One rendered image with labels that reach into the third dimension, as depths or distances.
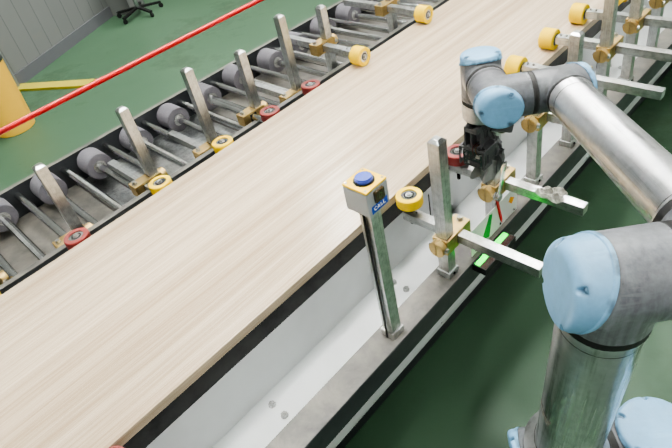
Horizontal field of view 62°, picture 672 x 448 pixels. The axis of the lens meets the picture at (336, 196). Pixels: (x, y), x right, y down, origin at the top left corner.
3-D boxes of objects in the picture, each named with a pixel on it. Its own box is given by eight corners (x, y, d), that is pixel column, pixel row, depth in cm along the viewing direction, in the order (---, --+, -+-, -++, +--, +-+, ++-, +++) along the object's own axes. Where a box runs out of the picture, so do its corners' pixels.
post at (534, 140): (539, 197, 194) (545, 72, 165) (534, 203, 192) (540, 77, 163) (529, 194, 196) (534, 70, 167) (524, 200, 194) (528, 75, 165)
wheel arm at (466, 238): (544, 272, 145) (545, 261, 142) (538, 281, 143) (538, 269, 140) (410, 215, 172) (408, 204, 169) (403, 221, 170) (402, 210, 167)
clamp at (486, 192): (515, 180, 173) (516, 167, 169) (492, 205, 166) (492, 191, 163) (499, 175, 176) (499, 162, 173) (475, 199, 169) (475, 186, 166)
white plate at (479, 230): (517, 208, 180) (518, 184, 174) (472, 257, 167) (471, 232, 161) (515, 208, 181) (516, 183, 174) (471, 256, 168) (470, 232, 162)
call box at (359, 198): (391, 203, 124) (386, 176, 120) (370, 221, 121) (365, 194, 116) (367, 193, 129) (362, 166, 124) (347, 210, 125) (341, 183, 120)
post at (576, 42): (573, 154, 205) (585, 29, 175) (568, 159, 203) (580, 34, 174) (564, 152, 207) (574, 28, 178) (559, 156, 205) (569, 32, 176)
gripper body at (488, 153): (458, 164, 140) (456, 123, 132) (477, 147, 144) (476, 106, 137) (485, 173, 135) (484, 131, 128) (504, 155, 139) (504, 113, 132)
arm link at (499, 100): (537, 85, 108) (518, 58, 118) (477, 96, 109) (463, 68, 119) (535, 126, 114) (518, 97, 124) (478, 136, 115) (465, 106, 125)
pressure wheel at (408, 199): (422, 211, 173) (419, 182, 166) (428, 228, 167) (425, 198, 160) (397, 216, 173) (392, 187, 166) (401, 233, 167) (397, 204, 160)
